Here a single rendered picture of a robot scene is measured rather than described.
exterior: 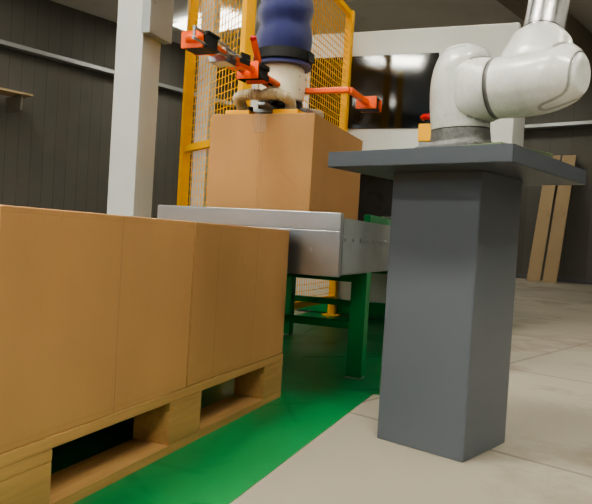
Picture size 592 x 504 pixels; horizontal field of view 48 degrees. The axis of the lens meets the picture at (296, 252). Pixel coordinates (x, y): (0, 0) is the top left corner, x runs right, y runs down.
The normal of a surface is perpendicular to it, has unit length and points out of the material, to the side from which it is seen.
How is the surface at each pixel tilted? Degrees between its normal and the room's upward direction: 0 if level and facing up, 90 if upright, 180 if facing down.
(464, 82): 91
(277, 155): 90
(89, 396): 90
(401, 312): 90
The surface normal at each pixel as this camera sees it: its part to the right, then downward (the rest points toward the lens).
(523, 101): -0.48, 0.66
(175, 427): 0.93, 0.07
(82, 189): 0.76, 0.06
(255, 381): -0.37, 0.00
